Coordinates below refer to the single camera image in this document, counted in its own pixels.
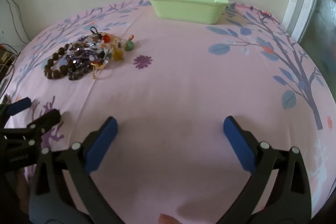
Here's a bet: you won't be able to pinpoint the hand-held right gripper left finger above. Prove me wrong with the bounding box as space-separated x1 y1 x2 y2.
29 116 124 224

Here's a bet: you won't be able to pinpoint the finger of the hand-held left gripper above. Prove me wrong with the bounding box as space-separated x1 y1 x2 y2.
25 109 62 136
0 97 32 117

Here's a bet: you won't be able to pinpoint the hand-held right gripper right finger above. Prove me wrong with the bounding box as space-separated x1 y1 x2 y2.
218 116 312 224

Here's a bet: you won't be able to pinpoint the brown wooden bead bracelet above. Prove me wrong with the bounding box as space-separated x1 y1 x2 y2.
43 43 86 81

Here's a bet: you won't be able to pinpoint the purple bead bracelet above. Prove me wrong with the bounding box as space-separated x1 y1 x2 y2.
64 52 99 81

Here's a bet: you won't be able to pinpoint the multicoloured crystal bead necklace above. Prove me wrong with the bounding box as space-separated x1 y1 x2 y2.
69 35 116 68

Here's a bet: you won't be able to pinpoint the cream bead bracelet black cord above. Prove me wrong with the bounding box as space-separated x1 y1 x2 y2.
90 27 123 51

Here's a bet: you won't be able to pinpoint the green stone charm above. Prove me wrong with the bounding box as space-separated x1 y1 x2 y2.
124 34 135 52

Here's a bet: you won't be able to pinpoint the light green plastic basin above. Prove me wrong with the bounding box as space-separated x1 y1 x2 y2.
146 0 229 25

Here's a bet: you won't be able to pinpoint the person's right hand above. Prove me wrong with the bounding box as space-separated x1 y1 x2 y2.
159 214 182 224

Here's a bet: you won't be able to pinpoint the pink floral bed sheet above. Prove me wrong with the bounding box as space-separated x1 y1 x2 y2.
5 0 336 224

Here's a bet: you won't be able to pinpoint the frosted window glass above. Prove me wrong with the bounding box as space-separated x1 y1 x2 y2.
299 0 336 80

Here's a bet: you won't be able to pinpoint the tangled wires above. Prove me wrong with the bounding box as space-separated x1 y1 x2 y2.
0 43 19 93

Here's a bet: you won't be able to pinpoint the black wall cable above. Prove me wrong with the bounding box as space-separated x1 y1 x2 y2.
2 0 30 44

